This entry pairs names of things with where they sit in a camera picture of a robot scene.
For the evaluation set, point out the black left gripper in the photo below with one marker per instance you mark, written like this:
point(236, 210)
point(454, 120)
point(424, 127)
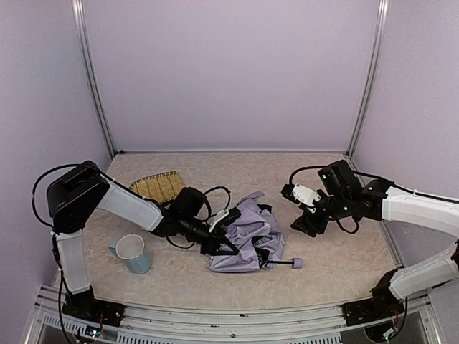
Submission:
point(215, 237)

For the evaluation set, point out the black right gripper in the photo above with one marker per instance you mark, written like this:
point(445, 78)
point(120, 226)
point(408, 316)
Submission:
point(312, 217)

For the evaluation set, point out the woven bamboo tray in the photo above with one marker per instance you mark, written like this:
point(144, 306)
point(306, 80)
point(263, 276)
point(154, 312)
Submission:
point(161, 187)

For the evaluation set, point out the left aluminium corner post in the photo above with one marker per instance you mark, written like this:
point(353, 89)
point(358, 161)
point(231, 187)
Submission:
point(81, 27)

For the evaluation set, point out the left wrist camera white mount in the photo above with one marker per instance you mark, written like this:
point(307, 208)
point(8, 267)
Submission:
point(224, 217)

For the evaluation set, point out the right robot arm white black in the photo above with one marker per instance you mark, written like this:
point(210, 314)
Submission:
point(343, 196)

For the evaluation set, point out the aluminium front rail frame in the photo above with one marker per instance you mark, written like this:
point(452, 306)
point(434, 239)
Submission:
point(155, 324)

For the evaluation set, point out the light blue plastic pitcher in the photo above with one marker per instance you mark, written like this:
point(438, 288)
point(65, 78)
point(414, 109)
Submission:
point(131, 249)

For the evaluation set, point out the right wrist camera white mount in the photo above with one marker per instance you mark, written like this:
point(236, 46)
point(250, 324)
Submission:
point(305, 197)

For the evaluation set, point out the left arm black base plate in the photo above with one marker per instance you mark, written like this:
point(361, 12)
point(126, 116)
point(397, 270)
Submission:
point(95, 311)

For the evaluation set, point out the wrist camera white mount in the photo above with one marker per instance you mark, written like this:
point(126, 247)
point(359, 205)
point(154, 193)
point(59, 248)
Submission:
point(224, 217)
point(305, 197)

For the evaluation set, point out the right aluminium corner post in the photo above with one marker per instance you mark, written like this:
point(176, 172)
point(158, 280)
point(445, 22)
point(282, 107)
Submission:
point(371, 75)

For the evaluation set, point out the aluminium corner post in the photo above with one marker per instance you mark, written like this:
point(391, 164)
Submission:
point(371, 75)
point(81, 27)

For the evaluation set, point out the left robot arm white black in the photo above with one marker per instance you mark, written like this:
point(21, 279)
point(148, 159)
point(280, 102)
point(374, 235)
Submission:
point(84, 188)

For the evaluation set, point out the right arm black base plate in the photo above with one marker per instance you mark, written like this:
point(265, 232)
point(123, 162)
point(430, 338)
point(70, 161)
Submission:
point(370, 310)

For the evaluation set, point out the lilac folding umbrella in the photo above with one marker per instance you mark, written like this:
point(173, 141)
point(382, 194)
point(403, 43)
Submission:
point(258, 238)

